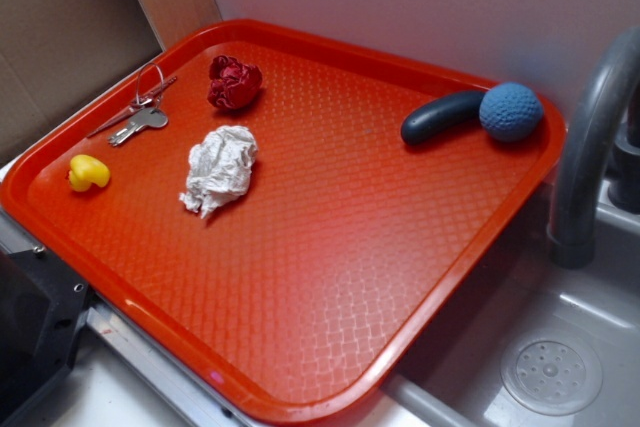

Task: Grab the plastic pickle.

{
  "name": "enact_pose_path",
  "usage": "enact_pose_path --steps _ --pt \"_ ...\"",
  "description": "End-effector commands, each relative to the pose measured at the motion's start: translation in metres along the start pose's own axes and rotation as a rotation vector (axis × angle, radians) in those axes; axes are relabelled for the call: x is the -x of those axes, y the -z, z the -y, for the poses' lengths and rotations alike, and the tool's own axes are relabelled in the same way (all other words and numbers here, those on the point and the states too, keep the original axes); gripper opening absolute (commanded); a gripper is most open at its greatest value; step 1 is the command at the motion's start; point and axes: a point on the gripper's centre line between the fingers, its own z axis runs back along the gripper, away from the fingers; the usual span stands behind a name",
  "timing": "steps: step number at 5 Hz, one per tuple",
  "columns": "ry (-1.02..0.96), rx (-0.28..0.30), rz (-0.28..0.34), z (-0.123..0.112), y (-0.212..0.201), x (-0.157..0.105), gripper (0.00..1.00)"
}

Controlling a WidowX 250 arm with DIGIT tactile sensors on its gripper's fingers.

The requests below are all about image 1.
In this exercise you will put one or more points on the sink drain strainer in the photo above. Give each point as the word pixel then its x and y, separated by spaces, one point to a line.
pixel 551 373

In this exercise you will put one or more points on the crumpled red cloth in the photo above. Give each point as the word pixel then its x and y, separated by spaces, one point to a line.
pixel 233 84

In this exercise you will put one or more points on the dark faucet knob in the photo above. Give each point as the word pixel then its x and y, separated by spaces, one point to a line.
pixel 623 190

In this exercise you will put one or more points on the silver key large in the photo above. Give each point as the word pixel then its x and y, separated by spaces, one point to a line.
pixel 149 117

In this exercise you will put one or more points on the grey toy faucet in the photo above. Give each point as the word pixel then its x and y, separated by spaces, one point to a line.
pixel 611 97

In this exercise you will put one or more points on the red plastic tray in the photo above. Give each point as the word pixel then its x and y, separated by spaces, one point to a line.
pixel 294 301

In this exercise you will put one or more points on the black metal bracket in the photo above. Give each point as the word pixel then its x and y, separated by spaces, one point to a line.
pixel 43 302

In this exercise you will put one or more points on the dark green plastic pickle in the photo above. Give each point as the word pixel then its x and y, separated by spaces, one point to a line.
pixel 439 115

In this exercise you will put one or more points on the grey plastic sink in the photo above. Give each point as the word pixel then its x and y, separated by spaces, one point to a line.
pixel 451 374

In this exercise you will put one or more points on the yellow rubber duck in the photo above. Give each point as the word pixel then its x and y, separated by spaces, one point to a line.
pixel 86 171

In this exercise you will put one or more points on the blue dimpled ball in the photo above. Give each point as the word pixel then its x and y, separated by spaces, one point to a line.
pixel 510 112

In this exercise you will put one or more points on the crumpled white paper towel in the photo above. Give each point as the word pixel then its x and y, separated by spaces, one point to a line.
pixel 220 169

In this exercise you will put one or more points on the brown cardboard panel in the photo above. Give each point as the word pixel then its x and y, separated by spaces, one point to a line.
pixel 58 55

